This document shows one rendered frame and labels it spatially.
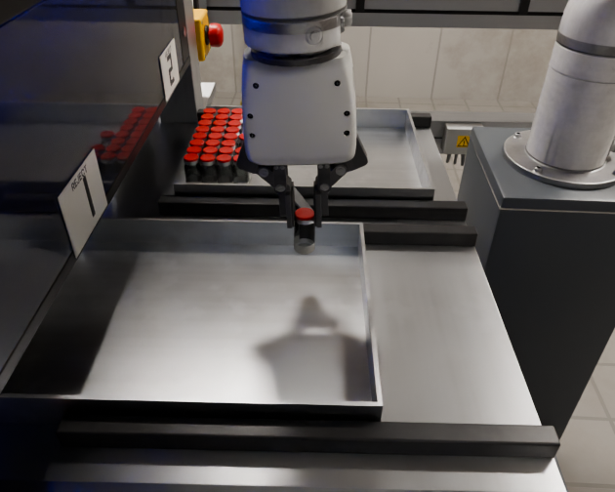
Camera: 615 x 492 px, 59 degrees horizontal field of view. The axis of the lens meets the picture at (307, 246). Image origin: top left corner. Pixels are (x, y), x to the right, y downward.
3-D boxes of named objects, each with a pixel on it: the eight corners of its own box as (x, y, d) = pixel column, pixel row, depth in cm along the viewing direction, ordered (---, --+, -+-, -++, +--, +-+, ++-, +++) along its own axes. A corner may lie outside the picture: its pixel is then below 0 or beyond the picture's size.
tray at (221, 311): (-24, 423, 46) (-40, 396, 44) (82, 240, 67) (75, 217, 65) (379, 431, 46) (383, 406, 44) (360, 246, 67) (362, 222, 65)
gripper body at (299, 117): (355, 19, 47) (353, 138, 54) (238, 23, 48) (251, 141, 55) (360, 46, 41) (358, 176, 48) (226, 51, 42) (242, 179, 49)
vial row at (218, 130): (201, 189, 76) (197, 160, 74) (220, 134, 91) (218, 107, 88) (217, 190, 76) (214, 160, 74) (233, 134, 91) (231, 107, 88)
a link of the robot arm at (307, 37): (349, -8, 47) (349, 28, 48) (247, -4, 47) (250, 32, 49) (354, 19, 40) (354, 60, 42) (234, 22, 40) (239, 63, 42)
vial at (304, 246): (293, 255, 57) (293, 221, 54) (294, 242, 59) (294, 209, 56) (314, 255, 57) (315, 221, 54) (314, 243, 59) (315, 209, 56)
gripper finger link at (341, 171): (346, 152, 53) (346, 211, 57) (312, 153, 53) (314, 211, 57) (347, 169, 50) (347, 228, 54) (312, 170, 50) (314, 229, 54)
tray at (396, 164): (176, 206, 73) (173, 184, 71) (208, 124, 94) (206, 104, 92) (430, 211, 73) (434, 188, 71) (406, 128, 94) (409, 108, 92)
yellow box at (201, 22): (163, 61, 96) (157, 18, 92) (173, 48, 102) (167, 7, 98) (206, 61, 96) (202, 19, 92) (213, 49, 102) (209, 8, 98)
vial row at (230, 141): (217, 190, 76) (214, 160, 74) (233, 134, 91) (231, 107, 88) (232, 190, 76) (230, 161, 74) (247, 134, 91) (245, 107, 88)
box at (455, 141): (442, 154, 178) (447, 128, 173) (440, 147, 182) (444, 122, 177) (479, 155, 178) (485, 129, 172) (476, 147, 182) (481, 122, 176)
